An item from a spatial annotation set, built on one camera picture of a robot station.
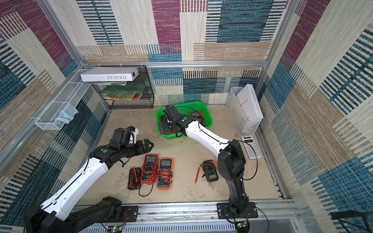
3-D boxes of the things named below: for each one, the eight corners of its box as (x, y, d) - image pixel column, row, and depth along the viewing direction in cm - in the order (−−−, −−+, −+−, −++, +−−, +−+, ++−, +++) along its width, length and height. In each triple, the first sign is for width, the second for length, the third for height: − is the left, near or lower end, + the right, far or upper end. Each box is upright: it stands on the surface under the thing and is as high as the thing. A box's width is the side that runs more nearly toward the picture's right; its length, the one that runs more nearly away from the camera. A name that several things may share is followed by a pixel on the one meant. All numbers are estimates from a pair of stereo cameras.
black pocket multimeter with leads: (127, 189, 82) (124, 187, 79) (132, 169, 90) (130, 167, 86) (139, 189, 82) (137, 187, 79) (143, 169, 90) (141, 167, 86)
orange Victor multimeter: (157, 189, 82) (155, 187, 79) (160, 161, 93) (159, 158, 90) (171, 189, 82) (170, 187, 79) (173, 161, 93) (173, 158, 90)
